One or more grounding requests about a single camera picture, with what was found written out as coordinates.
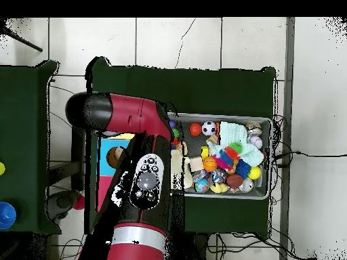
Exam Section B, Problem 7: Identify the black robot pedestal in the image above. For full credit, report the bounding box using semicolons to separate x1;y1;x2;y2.
184;232;209;260

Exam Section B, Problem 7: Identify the black power cable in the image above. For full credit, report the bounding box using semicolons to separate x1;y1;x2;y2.
273;150;347;158

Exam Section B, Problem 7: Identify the small orange basketball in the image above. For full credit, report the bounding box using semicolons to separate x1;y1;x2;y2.
202;156;218;173

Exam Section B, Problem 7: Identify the long multicoloured spiky caterpillar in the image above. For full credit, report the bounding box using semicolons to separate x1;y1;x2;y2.
212;142;243;174

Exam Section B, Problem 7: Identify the black rod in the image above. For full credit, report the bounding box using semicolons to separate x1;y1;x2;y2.
0;26;43;53

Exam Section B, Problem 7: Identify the small soccer ball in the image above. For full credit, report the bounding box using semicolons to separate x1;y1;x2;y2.
201;121;218;136

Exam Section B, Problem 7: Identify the small baseball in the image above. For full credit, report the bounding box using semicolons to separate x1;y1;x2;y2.
248;135;263;150

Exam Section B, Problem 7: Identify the brown toy football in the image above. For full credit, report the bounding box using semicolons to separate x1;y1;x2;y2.
225;173;244;189

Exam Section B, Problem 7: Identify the mint green knitted cloth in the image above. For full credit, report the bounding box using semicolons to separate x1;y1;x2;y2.
207;121;265;168

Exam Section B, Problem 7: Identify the plain orange ball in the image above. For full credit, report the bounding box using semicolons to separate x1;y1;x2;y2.
188;122;203;137

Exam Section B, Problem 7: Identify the cream knitted cloth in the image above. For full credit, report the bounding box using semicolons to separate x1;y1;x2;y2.
170;149;194;190

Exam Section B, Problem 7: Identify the wooden box with three holes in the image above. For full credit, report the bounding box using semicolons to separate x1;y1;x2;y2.
95;132;136;213

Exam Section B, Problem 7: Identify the clear mesh bin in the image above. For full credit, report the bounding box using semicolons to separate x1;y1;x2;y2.
166;112;272;200

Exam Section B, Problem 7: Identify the black metal frame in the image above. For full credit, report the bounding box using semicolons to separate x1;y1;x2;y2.
70;127;87;192

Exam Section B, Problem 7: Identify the green-headed spiky caterpillar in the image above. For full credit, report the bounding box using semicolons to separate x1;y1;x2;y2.
171;128;182;147

